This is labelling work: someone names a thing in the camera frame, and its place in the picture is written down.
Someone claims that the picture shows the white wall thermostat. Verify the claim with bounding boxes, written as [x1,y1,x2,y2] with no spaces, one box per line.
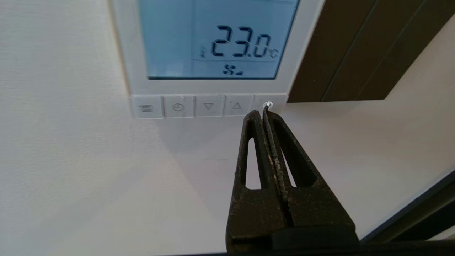
[108,0,326,119]

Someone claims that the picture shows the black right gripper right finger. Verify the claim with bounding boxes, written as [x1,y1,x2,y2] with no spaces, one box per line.
[265,110,359,249]

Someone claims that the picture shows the dark brown wall switch plate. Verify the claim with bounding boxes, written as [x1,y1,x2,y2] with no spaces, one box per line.
[286,0,455,103]

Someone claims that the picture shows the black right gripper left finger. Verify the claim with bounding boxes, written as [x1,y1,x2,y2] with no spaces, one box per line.
[226,110,287,254]

